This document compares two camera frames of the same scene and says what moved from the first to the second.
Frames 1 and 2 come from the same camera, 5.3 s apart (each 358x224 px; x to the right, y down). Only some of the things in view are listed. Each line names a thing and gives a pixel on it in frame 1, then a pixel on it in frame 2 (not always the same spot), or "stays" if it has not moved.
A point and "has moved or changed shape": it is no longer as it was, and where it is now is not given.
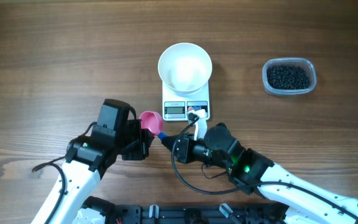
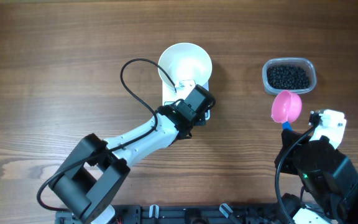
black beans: (288, 77) stays
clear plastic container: (284, 76) stays
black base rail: (225, 214) stays
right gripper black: (182, 152) -> (288, 137)
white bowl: (186, 68) stays
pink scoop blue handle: (153, 121) has moved or changed shape
